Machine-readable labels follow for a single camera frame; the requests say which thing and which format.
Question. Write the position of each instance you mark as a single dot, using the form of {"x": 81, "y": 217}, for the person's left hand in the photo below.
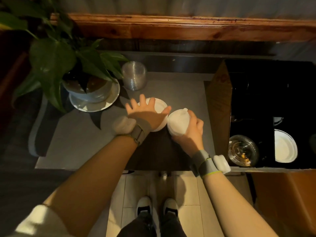
{"x": 145, "y": 113}

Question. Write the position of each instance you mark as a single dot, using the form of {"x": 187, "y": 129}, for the person's right hand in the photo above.
{"x": 191, "y": 139}

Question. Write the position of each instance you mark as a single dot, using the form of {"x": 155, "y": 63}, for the person's left little finger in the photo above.
{"x": 128, "y": 108}

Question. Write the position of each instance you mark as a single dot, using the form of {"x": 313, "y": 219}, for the person's left thumb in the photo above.
{"x": 166, "y": 111}

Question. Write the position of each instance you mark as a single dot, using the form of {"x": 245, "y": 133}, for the person's right thumb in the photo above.
{"x": 192, "y": 116}

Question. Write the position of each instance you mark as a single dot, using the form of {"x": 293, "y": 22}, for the person's left middle finger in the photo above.
{"x": 143, "y": 100}

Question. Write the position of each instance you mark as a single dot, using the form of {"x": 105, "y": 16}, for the white paper bowl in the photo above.
{"x": 160, "y": 106}
{"x": 178, "y": 122}

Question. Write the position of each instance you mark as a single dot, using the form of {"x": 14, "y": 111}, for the person's right forearm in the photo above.
{"x": 232, "y": 207}

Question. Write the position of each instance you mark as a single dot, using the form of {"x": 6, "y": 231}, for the person's left forearm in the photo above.
{"x": 96, "y": 180}

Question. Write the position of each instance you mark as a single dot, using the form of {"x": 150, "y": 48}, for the white wrist tracker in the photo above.
{"x": 123, "y": 125}
{"x": 221, "y": 164}

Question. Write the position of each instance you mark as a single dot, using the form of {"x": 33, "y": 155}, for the white saucer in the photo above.
{"x": 108, "y": 99}

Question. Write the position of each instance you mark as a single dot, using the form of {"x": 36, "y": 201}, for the stack of clear plastic lids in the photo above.
{"x": 134, "y": 75}

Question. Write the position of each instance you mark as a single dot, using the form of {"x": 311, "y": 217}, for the grey wrist band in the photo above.
{"x": 140, "y": 132}
{"x": 206, "y": 165}

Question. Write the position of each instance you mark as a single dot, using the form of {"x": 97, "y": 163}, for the brown cardboard box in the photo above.
{"x": 219, "y": 103}

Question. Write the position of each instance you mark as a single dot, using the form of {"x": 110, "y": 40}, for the white plant pot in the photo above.
{"x": 98, "y": 92}

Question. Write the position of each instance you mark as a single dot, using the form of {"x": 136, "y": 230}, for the boxed clear plastic lids stack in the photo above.
{"x": 243, "y": 151}

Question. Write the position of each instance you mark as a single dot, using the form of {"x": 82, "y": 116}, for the wooden ledge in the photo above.
{"x": 187, "y": 28}

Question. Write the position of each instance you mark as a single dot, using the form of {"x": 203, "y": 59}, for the green leafy plant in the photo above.
{"x": 51, "y": 59}

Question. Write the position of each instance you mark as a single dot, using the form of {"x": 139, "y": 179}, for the person's right shoe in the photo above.
{"x": 170, "y": 206}

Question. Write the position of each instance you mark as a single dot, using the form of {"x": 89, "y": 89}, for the person's shoe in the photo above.
{"x": 170, "y": 206}
{"x": 144, "y": 206}

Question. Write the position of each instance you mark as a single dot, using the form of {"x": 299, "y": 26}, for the person's left shoe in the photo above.
{"x": 144, "y": 206}

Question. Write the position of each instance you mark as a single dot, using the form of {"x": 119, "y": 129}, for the stack of white bowls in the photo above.
{"x": 285, "y": 146}

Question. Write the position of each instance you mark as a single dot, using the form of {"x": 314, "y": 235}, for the dark trousers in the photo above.
{"x": 153, "y": 227}

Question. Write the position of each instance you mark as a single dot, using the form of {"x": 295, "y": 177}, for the white sleeve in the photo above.
{"x": 39, "y": 223}

